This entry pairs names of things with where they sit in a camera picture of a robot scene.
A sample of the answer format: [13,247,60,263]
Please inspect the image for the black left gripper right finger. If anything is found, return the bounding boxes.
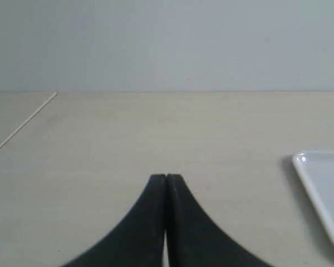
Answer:
[166,174,269,266]

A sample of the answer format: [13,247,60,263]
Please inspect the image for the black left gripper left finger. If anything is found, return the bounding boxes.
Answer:
[65,174,166,266]

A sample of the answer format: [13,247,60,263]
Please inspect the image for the white rectangular plastic tray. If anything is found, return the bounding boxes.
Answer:
[292,151,334,246]

